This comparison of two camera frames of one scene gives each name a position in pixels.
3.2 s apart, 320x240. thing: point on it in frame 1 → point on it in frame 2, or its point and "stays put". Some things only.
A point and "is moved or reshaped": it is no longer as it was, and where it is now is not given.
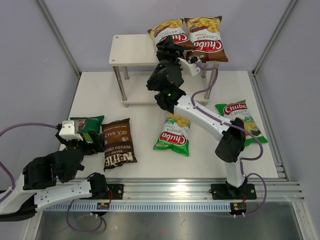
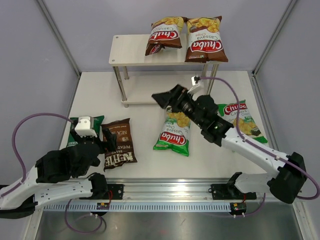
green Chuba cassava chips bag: (175, 135) stays put
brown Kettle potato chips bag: (119, 146) stays put
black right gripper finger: (168, 49) → (164, 98)
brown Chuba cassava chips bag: (204, 33) stays put
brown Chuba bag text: (175, 28) is moved or reshaped
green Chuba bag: (234, 110) stays put
